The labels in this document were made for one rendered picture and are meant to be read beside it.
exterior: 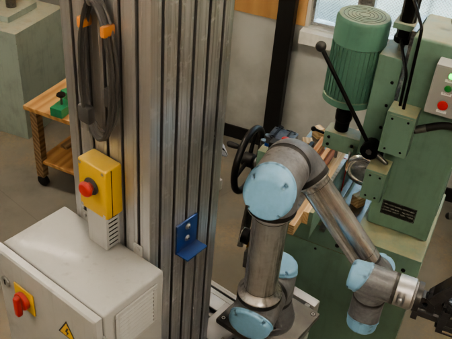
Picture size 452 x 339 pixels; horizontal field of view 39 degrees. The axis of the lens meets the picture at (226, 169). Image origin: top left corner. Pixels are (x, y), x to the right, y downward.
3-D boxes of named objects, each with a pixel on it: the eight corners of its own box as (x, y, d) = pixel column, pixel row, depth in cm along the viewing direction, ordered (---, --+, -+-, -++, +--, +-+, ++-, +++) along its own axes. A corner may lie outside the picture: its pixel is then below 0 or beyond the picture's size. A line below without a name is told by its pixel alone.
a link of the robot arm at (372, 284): (350, 275, 155) (357, 249, 150) (395, 291, 152) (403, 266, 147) (342, 296, 149) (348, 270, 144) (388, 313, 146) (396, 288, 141)
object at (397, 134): (383, 139, 210) (393, 99, 202) (410, 147, 207) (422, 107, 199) (377, 151, 204) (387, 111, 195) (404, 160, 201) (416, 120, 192)
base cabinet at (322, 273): (284, 282, 314) (305, 165, 272) (399, 329, 295) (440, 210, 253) (245, 347, 280) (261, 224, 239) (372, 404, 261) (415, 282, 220)
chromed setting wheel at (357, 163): (344, 176, 225) (350, 146, 218) (377, 187, 221) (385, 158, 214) (341, 180, 223) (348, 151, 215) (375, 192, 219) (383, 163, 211)
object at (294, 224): (344, 146, 251) (346, 138, 249) (348, 148, 251) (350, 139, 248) (286, 233, 207) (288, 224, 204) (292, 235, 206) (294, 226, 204)
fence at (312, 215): (359, 140, 256) (362, 128, 253) (363, 141, 255) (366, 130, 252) (307, 224, 211) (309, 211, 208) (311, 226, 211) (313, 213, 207)
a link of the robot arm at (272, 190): (285, 313, 176) (315, 151, 144) (265, 353, 165) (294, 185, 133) (245, 298, 180) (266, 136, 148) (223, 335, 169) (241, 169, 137)
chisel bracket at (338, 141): (327, 140, 238) (330, 121, 233) (362, 152, 233) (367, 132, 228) (320, 150, 232) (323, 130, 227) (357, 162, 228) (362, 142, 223)
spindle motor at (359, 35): (331, 82, 231) (347, -1, 213) (378, 95, 225) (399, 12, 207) (315, 103, 218) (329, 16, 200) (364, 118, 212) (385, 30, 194)
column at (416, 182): (381, 188, 247) (430, 11, 205) (439, 208, 240) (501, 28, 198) (365, 220, 230) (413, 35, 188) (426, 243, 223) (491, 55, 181)
